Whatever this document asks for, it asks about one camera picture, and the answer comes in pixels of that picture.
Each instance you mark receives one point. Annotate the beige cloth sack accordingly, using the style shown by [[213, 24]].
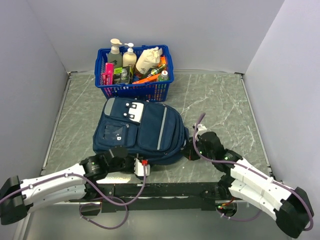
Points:
[[149, 59]]

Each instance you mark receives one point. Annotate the grey pump bottle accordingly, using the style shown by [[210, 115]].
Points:
[[114, 56]]

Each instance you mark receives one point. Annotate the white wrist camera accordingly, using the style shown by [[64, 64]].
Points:
[[142, 168], [199, 130]]

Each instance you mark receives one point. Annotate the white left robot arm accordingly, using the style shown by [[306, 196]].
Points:
[[18, 197]]

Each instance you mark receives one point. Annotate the black green box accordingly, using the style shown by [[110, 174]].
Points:
[[123, 75]]

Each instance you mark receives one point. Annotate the navy blue student backpack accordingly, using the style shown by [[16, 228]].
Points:
[[152, 130]]

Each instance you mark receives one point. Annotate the green glass bottle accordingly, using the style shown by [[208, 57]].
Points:
[[157, 70]]

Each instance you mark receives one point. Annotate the orange package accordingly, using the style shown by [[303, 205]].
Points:
[[152, 78]]

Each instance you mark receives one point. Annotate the cream pump lotion bottle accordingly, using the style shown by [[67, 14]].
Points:
[[129, 58]]

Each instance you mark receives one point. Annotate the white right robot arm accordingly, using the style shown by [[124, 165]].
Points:
[[290, 208]]

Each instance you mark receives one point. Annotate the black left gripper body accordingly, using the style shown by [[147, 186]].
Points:
[[127, 164]]

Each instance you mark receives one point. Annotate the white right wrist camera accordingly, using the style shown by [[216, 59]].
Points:
[[199, 130]]

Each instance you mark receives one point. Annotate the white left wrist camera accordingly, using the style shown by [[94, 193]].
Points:
[[142, 168]]

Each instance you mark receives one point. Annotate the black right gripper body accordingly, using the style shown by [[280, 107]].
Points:
[[201, 148]]

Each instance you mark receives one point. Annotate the pink box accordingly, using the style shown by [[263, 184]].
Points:
[[108, 74]]

